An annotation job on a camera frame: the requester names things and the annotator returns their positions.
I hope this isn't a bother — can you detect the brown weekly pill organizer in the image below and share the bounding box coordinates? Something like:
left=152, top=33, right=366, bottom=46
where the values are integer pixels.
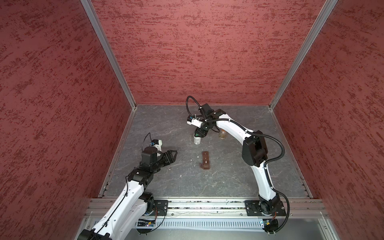
left=200, top=151, right=211, bottom=170

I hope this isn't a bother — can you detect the aluminium front rail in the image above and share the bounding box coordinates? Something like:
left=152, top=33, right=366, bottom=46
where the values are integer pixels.
left=86, top=197, right=328, bottom=219

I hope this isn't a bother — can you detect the white pill bottle green cap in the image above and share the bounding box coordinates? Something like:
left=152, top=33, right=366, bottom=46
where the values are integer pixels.
left=194, top=136, right=202, bottom=145

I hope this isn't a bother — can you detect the white slotted cable duct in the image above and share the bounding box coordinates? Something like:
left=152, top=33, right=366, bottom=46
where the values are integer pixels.
left=113, top=218, right=266, bottom=232

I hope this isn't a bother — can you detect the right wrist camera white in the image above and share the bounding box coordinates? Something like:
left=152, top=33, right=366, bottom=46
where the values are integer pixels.
left=187, top=116, right=205, bottom=128

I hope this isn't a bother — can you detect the left aluminium corner post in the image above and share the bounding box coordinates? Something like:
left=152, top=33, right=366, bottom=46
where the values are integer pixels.
left=81, top=0, right=137, bottom=111

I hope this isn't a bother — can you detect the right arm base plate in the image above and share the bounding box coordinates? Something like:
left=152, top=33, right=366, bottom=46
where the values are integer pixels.
left=244, top=200, right=286, bottom=217

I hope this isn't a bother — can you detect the controller board with wires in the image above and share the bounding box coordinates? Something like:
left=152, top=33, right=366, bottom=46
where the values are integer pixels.
left=263, top=209, right=290, bottom=235
left=136, top=210, right=166, bottom=235

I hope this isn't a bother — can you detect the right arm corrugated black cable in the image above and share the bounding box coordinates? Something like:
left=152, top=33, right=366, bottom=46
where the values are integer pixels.
left=185, top=95, right=291, bottom=229

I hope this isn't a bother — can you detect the right aluminium corner post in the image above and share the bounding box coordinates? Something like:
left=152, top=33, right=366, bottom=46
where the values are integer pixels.
left=269, top=0, right=338, bottom=112

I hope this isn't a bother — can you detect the left controller board with wires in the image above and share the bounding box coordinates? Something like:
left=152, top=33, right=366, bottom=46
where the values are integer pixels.
left=136, top=210, right=166, bottom=235

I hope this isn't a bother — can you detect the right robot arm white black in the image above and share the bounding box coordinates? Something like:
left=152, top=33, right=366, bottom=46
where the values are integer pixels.
left=187, top=110, right=281, bottom=216

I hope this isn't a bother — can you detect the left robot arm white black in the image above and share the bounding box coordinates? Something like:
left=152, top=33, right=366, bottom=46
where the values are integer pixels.
left=77, top=144, right=178, bottom=240

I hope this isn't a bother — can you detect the small clear orange-cap bottle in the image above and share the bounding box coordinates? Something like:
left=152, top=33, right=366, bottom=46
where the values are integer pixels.
left=219, top=129, right=228, bottom=140

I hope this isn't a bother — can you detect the aluminium corner post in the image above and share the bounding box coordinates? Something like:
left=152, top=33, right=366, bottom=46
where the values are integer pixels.
left=81, top=0, right=137, bottom=111
left=269, top=0, right=338, bottom=112

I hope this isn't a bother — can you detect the right controller board with wires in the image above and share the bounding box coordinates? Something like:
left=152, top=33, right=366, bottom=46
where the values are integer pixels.
left=263, top=209, right=290, bottom=235

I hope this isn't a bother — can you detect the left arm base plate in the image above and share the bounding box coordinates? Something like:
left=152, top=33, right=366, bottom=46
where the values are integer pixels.
left=144, top=200, right=169, bottom=217

